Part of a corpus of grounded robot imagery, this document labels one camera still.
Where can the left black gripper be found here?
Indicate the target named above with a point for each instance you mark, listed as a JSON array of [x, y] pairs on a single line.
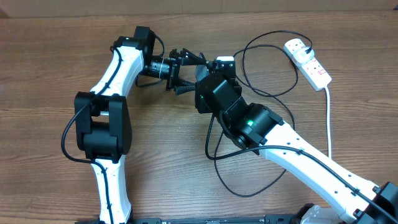
[[185, 58]]

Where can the blue Galaxy smartphone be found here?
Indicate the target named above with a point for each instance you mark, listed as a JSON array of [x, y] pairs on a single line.
[[201, 72]]

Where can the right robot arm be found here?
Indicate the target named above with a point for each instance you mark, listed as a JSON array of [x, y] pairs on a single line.
[[254, 127]]

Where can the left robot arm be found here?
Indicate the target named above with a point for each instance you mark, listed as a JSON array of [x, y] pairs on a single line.
[[102, 121]]

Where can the white charger plug adapter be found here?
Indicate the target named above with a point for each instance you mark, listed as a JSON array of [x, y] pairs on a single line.
[[303, 55]]

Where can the white power strip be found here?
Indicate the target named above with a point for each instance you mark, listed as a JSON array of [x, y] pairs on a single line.
[[312, 70]]

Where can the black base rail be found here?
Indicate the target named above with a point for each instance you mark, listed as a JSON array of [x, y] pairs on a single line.
[[267, 219]]

